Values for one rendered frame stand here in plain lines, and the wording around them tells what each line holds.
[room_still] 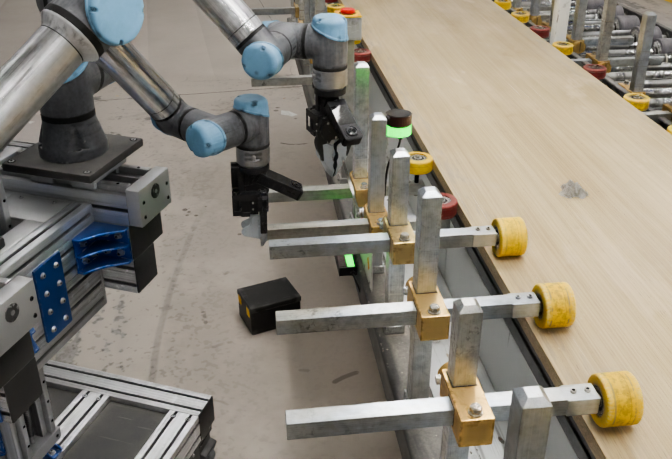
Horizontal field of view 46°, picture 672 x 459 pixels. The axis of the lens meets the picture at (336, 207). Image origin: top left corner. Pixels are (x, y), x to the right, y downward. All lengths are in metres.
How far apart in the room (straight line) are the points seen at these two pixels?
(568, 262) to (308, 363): 1.34
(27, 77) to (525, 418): 0.90
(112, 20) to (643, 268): 1.12
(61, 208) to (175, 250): 1.72
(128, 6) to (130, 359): 1.73
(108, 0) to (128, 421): 1.32
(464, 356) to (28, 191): 1.13
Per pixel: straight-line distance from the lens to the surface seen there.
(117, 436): 2.29
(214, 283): 3.24
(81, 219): 1.82
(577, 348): 1.44
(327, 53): 1.67
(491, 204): 1.87
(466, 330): 1.14
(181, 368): 2.82
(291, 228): 1.82
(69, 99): 1.77
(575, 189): 1.97
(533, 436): 0.94
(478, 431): 1.17
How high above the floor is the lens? 1.74
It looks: 27 degrees down
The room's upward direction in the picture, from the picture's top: straight up
